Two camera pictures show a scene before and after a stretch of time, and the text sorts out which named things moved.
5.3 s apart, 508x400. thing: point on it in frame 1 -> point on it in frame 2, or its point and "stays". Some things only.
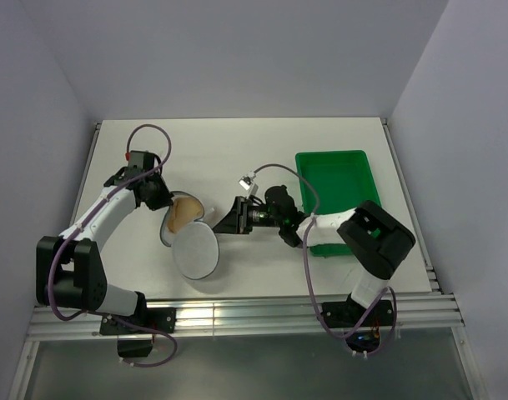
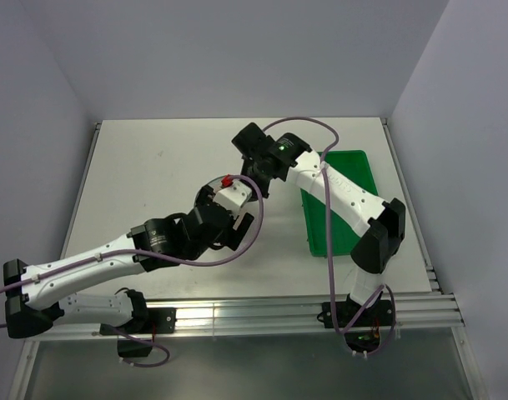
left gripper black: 164,200 -> 231,236
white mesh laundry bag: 195,247 -> 213,184
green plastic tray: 344,180 stays
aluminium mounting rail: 250,317 stays
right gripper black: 237,221 -> 247,163
